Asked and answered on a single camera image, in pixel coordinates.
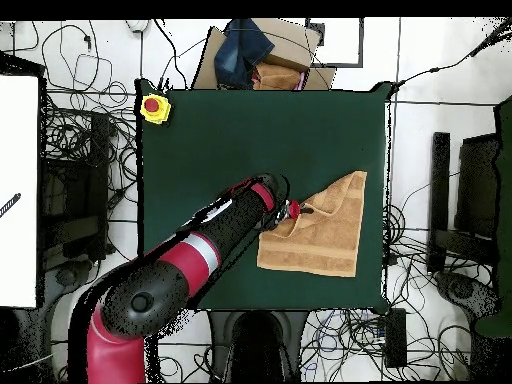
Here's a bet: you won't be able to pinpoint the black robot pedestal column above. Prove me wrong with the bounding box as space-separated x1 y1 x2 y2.
207 309 309 383

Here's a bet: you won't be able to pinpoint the thin black rectangular frame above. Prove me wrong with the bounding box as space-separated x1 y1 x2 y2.
304 17 365 68

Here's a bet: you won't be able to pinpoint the black power strip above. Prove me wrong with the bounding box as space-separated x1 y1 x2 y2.
384 308 408 368

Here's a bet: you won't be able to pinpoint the tan terry towel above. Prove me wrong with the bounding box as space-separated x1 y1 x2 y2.
256 170 368 278

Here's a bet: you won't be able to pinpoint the dark green table cloth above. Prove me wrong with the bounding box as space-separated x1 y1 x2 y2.
134 78 394 315

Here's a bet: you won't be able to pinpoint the yellow emergency stop button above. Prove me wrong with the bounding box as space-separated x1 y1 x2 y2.
139 93 172 125

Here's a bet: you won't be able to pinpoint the black floor base foot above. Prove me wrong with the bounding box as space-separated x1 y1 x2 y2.
434 270 503 323
43 258 95 309

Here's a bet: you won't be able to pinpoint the brown cardboard box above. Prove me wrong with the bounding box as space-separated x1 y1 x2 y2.
190 17 338 92

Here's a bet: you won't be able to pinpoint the orange folded cloth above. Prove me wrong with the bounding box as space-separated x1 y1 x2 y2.
252 61 307 92

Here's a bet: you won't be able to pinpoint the striped black rod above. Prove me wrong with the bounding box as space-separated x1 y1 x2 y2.
0 192 22 220

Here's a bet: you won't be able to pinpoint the tangled black floor cables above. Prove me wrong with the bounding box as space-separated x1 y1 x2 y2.
299 199 481 383
11 19 141 261

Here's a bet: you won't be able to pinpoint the blue denim jeans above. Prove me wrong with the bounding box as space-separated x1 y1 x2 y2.
213 17 276 90

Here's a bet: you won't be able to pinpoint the black floor stand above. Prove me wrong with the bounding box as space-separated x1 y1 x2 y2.
39 111 111 261
426 131 501 275

